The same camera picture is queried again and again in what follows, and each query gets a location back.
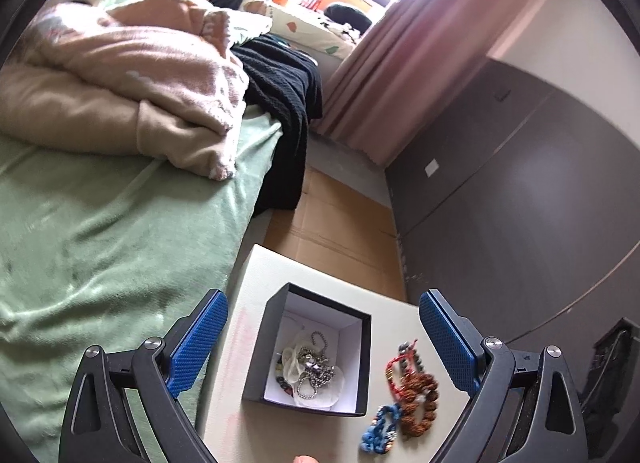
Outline white patterned pillow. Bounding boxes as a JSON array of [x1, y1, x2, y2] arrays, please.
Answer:
[[270, 6, 362, 60]]

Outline green bed blanket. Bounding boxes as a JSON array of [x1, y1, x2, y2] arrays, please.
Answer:
[[0, 108, 284, 463]]

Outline black knit garment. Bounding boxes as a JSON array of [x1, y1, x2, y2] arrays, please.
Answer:
[[232, 33, 324, 217]]

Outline flat cardboard sheet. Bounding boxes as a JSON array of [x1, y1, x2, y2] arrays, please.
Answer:
[[262, 166, 407, 302]]

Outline clear plastic bag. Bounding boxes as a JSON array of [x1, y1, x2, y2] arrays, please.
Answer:
[[280, 337, 347, 409]]

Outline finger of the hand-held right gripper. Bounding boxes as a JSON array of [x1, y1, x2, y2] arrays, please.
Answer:
[[582, 317, 637, 444]]

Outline pink curtain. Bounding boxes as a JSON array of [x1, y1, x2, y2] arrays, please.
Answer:
[[315, 0, 547, 167]]

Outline silver chain necklace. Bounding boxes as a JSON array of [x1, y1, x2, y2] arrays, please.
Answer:
[[295, 332, 337, 400]]

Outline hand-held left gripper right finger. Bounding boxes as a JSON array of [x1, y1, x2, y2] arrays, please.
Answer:
[[419, 288, 590, 463]]

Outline brown seed bead bracelet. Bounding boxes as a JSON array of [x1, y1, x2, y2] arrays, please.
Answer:
[[397, 372, 442, 440]]

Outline beige pink fleece blanket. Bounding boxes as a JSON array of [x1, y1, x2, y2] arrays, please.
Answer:
[[0, 0, 251, 180]]

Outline dark grey wardrobe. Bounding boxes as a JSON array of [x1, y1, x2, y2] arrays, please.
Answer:
[[384, 56, 640, 424]]

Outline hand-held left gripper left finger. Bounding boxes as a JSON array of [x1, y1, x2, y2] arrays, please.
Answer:
[[59, 288, 230, 463]]

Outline red string bracelet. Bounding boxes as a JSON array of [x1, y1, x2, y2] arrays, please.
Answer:
[[385, 340, 432, 402]]

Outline black jewelry box white inside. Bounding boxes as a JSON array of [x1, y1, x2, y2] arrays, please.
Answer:
[[241, 282, 373, 418]]

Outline blue braided bracelet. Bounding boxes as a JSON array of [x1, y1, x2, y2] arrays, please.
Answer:
[[361, 403, 404, 455]]

